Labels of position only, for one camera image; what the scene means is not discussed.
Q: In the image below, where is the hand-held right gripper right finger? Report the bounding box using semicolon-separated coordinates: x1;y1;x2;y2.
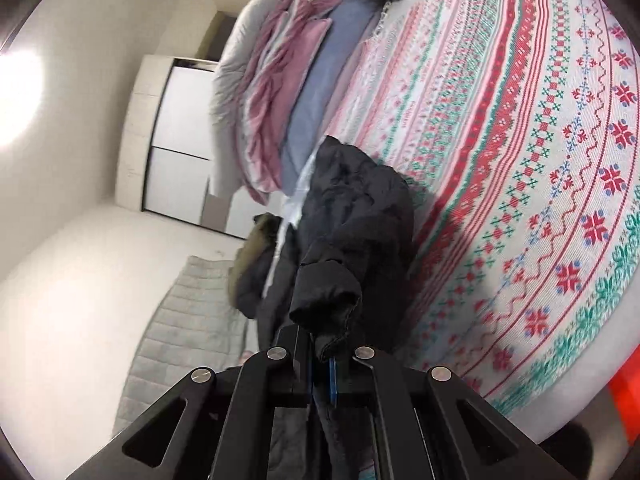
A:
327;345;591;480

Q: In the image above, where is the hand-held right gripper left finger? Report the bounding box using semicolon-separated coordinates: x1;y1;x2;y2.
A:
65;327;316;480

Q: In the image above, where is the black quilted jacket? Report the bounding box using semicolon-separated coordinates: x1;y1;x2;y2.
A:
257;135;416;480

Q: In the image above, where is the grey quilted headboard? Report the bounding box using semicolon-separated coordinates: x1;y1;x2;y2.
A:
112;255;261;441

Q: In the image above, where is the olive jacket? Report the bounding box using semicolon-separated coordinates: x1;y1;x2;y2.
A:
227;212;281;306

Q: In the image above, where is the light blue sheet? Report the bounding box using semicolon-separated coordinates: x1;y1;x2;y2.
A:
280;150;326;226

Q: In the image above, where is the white wardrobe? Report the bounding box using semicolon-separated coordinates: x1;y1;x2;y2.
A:
117;55;281;241

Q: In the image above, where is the pink quilt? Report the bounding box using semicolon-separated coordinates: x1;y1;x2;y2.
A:
240;0;346;206

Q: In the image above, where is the red green patterned bedspread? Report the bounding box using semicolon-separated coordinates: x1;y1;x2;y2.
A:
320;0;640;416

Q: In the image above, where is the blue blanket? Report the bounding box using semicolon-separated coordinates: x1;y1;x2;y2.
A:
280;0;386;196

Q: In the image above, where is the orange object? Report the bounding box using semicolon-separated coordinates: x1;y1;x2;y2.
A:
607;365;640;428

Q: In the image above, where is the lilac sheet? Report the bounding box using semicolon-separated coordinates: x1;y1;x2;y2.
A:
345;0;396;61

